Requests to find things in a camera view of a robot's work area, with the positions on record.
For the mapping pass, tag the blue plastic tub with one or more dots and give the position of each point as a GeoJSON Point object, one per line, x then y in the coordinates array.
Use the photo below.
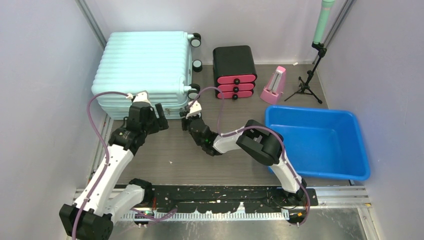
{"type": "Point", "coordinates": [321, 143]}

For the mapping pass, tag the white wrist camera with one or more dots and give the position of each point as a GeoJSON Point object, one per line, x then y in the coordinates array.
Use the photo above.
{"type": "Point", "coordinates": [193, 108]}
{"type": "Point", "coordinates": [140, 97]}

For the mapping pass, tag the light blue hard-shell suitcase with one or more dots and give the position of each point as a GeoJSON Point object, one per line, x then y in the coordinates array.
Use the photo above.
{"type": "Point", "coordinates": [158, 62]}

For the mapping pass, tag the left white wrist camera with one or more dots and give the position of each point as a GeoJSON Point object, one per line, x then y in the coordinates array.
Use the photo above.
{"type": "Point", "coordinates": [140, 97]}

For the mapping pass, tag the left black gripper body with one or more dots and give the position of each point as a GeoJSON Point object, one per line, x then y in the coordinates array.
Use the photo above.
{"type": "Point", "coordinates": [153, 125]}

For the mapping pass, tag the pink metronome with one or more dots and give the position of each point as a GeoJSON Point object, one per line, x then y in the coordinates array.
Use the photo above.
{"type": "Point", "coordinates": [274, 89]}

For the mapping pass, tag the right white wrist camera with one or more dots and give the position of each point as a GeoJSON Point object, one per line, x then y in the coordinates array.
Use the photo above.
{"type": "Point", "coordinates": [193, 108]}

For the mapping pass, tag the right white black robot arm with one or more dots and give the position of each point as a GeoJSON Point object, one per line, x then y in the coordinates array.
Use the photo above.
{"type": "Point", "coordinates": [258, 141]}

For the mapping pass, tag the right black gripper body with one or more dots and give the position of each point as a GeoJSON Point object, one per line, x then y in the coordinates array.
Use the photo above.
{"type": "Point", "coordinates": [191, 119]}

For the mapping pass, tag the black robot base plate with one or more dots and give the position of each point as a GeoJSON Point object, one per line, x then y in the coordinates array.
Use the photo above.
{"type": "Point", "coordinates": [220, 199]}

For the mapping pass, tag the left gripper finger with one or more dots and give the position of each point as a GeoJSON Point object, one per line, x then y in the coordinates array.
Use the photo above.
{"type": "Point", "coordinates": [162, 121]}
{"type": "Point", "coordinates": [126, 123]}

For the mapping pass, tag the aluminium rail frame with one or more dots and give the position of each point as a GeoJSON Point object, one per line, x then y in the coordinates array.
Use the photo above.
{"type": "Point", "coordinates": [328, 197]}

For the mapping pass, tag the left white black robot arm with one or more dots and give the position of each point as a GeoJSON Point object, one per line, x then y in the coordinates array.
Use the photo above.
{"type": "Point", "coordinates": [93, 214]}

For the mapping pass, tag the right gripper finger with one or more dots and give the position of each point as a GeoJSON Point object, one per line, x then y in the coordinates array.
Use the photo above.
{"type": "Point", "coordinates": [185, 123]}
{"type": "Point", "coordinates": [184, 111]}

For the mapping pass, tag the black and pink drawer box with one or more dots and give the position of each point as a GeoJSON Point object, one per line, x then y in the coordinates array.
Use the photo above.
{"type": "Point", "coordinates": [234, 72]}

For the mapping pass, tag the black tripod stand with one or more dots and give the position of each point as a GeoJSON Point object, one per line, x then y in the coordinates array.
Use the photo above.
{"type": "Point", "coordinates": [304, 86]}

